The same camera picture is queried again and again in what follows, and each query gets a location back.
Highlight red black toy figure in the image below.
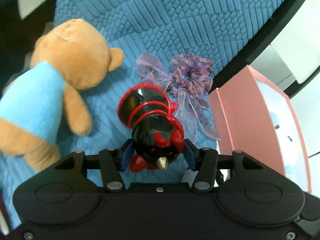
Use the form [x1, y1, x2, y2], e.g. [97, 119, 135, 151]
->
[117, 83, 184, 173]

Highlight pink cardboard storage box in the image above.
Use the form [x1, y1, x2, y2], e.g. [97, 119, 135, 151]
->
[209, 66, 312, 192]

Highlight purple ribbon scrunchie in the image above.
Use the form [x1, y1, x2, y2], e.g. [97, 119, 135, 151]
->
[136, 52, 221, 143]

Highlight brown bear plush blue shirt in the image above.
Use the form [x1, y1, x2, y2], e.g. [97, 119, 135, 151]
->
[1, 18, 124, 171]

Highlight white black framed chair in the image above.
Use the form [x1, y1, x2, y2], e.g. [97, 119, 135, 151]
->
[211, 0, 306, 91]

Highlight blue quilted bed cover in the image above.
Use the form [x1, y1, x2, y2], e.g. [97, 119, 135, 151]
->
[0, 0, 301, 228]

